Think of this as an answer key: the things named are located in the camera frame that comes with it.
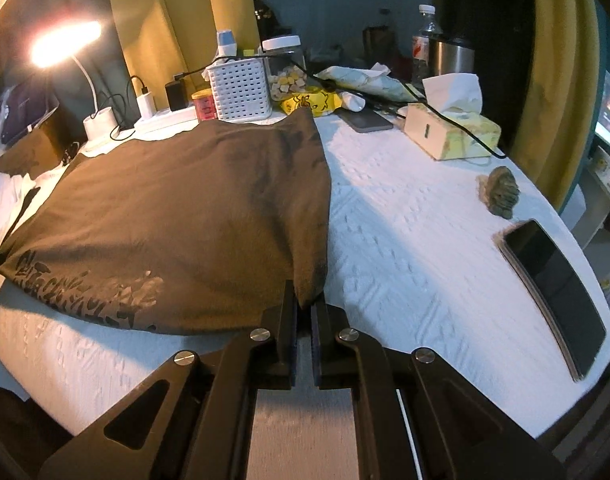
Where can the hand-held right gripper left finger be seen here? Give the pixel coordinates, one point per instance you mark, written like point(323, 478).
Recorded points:
point(289, 340)

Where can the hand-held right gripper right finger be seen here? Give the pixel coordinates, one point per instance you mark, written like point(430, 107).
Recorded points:
point(321, 345)

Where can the brown t-shirt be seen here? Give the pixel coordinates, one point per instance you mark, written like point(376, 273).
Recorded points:
point(185, 210)

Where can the grey phone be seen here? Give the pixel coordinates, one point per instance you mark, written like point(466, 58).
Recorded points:
point(367, 120)

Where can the olive crumpled small cloth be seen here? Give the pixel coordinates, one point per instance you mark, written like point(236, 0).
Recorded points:
point(500, 192)

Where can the yellow snack packet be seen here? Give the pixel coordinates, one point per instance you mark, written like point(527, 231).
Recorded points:
point(310, 102)

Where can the black tablet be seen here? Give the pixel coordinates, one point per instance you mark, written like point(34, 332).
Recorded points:
point(555, 290)

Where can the white tube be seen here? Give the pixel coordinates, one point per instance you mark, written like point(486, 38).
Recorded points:
point(355, 101)

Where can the red can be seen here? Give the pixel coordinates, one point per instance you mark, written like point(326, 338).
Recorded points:
point(204, 107)

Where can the yellow tissue box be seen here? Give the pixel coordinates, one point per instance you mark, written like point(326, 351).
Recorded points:
point(450, 130)

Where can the white power strip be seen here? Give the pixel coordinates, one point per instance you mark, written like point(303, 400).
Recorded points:
point(170, 117)

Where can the white perforated basket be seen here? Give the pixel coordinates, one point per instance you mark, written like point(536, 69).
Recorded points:
point(240, 90)

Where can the glass jar with white lid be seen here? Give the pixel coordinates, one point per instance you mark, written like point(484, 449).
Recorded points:
point(285, 80)

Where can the pale wipes packet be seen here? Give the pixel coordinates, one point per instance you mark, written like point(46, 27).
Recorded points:
point(365, 80)

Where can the black charger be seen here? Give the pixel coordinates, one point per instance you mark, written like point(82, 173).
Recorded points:
point(175, 95)

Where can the white charger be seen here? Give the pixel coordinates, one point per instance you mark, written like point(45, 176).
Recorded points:
point(146, 105)

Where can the white desk lamp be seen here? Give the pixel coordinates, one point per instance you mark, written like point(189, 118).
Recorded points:
point(102, 125)

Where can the small black gadget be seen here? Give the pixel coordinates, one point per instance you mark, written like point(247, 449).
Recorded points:
point(70, 152)

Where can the white side desk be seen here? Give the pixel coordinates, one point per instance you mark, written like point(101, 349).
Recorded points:
point(595, 215)

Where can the blue and white bottle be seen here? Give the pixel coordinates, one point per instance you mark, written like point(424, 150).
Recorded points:
point(226, 42)

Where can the steel tumbler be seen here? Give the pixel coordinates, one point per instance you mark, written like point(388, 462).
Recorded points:
point(455, 60)

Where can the white cloth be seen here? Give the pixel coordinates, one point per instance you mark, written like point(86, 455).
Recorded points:
point(5, 200)

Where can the clear water bottle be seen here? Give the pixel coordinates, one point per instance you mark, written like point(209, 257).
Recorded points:
point(425, 45)

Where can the teal curtain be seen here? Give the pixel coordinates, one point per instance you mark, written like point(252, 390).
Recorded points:
point(580, 160)
point(80, 0)

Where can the cardboard box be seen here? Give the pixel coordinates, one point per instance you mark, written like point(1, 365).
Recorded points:
point(30, 155)

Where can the white mug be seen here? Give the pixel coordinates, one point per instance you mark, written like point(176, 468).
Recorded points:
point(605, 167)

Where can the dark window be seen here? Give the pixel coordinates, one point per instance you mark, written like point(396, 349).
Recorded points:
point(345, 5)

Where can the yellow curtain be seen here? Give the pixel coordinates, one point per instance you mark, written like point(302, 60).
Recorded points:
point(185, 10)
point(550, 85)

